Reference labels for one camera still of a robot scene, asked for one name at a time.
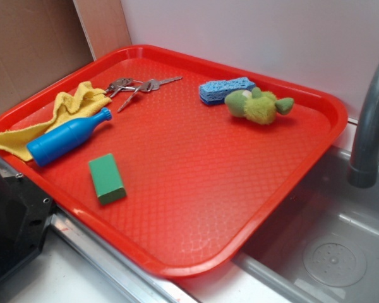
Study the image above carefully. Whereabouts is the grey plastic sink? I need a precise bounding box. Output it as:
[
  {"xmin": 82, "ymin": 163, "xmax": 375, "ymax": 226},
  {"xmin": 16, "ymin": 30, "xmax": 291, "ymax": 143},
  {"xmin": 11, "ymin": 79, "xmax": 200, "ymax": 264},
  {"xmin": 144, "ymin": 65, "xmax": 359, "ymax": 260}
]
[{"xmin": 234, "ymin": 148, "xmax": 379, "ymax": 302}]

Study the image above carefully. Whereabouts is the red plastic tray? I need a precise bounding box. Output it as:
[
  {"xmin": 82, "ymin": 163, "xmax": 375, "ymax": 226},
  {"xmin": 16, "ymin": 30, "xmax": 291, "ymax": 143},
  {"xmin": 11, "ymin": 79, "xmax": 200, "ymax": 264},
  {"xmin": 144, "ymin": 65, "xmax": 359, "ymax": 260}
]
[{"xmin": 0, "ymin": 45, "xmax": 347, "ymax": 278}]

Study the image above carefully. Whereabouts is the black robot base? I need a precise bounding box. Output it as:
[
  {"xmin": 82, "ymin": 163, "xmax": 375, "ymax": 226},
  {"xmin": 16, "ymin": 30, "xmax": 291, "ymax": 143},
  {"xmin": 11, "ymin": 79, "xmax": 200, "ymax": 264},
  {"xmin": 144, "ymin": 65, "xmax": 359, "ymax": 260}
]
[{"xmin": 0, "ymin": 158, "xmax": 56, "ymax": 283}]

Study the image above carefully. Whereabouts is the green plush animal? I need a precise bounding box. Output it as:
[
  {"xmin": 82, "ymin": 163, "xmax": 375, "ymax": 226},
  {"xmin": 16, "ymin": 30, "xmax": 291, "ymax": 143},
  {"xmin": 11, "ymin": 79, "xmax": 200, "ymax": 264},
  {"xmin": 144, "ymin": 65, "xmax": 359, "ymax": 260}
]
[{"xmin": 224, "ymin": 87, "xmax": 294, "ymax": 125}]

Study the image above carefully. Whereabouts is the grey faucet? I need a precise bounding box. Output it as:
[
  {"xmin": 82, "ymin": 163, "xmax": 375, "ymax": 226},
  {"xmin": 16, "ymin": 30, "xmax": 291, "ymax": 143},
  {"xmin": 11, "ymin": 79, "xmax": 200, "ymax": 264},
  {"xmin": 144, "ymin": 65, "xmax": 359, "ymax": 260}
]
[{"xmin": 347, "ymin": 65, "xmax": 379, "ymax": 188}]

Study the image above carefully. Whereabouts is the silver key bunch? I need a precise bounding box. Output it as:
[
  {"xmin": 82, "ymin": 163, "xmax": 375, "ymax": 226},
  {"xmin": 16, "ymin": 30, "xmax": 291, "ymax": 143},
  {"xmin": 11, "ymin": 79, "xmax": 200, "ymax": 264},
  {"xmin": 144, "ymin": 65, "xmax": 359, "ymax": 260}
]
[{"xmin": 105, "ymin": 76, "xmax": 183, "ymax": 112}]

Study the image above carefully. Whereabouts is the brown cardboard panel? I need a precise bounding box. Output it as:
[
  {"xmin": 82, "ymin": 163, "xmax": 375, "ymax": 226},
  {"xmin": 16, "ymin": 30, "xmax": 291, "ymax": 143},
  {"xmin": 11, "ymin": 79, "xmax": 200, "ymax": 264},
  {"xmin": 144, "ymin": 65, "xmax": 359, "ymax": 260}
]
[{"xmin": 0, "ymin": 1, "xmax": 131, "ymax": 114}]

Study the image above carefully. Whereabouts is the green wooden block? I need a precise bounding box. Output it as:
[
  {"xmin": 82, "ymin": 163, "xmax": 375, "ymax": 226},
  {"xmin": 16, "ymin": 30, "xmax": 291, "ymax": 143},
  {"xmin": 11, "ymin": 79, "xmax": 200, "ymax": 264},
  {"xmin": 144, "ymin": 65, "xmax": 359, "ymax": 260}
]
[{"xmin": 88, "ymin": 153, "xmax": 127, "ymax": 205}]

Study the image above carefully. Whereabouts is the yellow cloth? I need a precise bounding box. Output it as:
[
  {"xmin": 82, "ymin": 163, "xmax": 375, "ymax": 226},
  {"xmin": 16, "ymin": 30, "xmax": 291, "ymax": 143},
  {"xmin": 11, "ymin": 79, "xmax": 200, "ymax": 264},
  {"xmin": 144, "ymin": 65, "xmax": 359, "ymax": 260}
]
[{"xmin": 0, "ymin": 81, "xmax": 111, "ymax": 162}]

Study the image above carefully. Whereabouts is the blue sponge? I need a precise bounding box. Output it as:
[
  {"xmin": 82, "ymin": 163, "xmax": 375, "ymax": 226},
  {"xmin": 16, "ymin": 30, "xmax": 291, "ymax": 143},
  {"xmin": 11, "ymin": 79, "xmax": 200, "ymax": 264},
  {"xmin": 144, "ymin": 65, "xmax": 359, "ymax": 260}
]
[{"xmin": 199, "ymin": 77, "xmax": 256, "ymax": 105}]

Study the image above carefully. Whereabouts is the blue plastic bottle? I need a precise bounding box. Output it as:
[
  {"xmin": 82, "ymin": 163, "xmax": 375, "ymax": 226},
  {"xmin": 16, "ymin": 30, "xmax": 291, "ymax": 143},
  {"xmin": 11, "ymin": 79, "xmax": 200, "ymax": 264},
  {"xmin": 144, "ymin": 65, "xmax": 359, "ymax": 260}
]
[{"xmin": 26, "ymin": 108, "xmax": 112, "ymax": 167}]

